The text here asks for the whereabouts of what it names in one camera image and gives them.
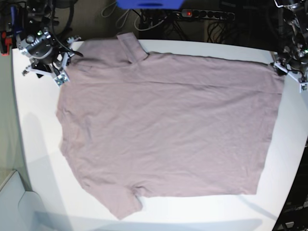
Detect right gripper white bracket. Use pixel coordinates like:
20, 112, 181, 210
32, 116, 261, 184
22, 35, 74, 86

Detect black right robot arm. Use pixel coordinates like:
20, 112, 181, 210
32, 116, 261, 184
15, 0, 82, 86

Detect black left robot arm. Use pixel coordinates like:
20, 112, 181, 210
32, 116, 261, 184
271, 0, 308, 93

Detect mauve pink t-shirt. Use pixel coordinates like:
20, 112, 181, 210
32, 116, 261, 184
57, 33, 284, 219

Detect blue box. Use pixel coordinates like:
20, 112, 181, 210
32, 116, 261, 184
116, 0, 184, 10

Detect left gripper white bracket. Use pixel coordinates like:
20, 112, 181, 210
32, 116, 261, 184
270, 55, 308, 92

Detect red black clamp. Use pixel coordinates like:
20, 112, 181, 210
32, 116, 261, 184
0, 31, 13, 56

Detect white looped cable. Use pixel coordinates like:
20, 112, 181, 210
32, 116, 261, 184
101, 0, 132, 29

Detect white power strip red switch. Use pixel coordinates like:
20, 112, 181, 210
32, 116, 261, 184
180, 9, 235, 21

